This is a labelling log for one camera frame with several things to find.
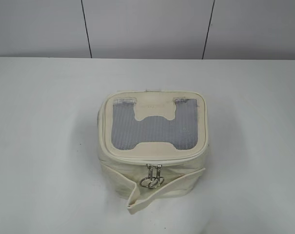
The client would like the cream zippered lunch bag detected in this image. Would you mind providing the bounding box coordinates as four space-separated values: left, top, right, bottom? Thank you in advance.
97 91 211 214

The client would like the silver ring zipper pull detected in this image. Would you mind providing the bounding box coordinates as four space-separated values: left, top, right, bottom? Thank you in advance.
139 164 157 189

